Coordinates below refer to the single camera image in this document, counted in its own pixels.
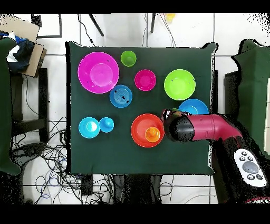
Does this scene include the orange-red bowl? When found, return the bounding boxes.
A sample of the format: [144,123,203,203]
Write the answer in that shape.
[130,113,166,148]

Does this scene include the orange cup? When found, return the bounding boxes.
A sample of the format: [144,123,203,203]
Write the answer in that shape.
[144,126,161,143]

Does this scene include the large blue bowl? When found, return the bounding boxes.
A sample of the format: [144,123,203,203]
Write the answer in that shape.
[178,98,209,116]

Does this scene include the blue flat-bottomed bowl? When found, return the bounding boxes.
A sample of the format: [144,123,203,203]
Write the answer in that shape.
[109,84,133,109]

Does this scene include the blue cup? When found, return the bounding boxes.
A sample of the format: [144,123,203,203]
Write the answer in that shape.
[99,117,115,133]

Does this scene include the small pink-red bowl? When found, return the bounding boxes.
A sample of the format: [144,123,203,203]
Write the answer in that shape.
[134,69,157,92]

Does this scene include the dark green tablecloth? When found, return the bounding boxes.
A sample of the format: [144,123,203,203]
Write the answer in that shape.
[65,41,219,176]

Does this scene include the green bowl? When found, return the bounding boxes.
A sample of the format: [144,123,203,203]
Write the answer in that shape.
[163,69,196,101]

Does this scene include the small light blue ribbed bowl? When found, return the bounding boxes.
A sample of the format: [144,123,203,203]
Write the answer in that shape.
[78,117,101,139]

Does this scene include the large pink bowl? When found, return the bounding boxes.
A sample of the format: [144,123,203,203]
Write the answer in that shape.
[77,51,120,94]

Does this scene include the green cup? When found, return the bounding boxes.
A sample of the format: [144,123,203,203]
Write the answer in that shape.
[120,50,137,68]

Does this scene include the black power brick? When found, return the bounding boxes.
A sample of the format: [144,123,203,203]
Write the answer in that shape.
[80,175,94,197]

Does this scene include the black stand leg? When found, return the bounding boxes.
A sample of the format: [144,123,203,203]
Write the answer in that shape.
[88,13,104,37]
[150,13,157,34]

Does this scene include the black box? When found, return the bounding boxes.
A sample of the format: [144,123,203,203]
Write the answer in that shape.
[223,70,240,117]

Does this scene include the green-clothed side table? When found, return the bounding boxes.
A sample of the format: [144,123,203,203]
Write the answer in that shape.
[229,39,270,157]
[0,37,22,176]

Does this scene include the dark clothing bundle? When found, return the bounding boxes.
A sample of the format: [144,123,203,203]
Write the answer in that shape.
[6,31,36,73]

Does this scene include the white panel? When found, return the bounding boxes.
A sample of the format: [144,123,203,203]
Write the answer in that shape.
[263,77,270,156]

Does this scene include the cardboard box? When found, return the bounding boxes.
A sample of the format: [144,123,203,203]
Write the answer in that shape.
[0,14,47,78]

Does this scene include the tangle of black cables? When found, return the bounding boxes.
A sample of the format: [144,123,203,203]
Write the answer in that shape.
[10,116,119,204]

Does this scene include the black cable with plug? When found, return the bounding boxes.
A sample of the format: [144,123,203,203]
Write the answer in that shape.
[77,13,97,47]

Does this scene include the black stool frame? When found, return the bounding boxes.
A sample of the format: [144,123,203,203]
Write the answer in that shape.
[10,67,50,143]

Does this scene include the black pedestal foot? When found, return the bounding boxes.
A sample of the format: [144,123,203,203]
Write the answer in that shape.
[10,142,46,163]

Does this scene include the black floor frame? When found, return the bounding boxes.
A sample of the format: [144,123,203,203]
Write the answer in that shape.
[31,13,63,39]

